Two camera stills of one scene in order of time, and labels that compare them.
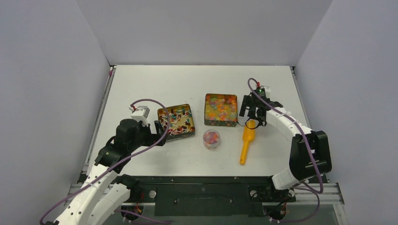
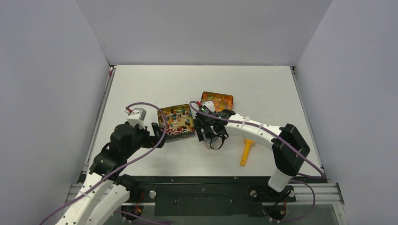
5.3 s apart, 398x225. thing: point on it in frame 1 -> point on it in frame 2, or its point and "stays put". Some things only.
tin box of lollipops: (181, 123) stays put
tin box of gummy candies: (220, 109) stays put
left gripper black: (151, 136) stays put
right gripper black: (253, 111) -> (204, 128)
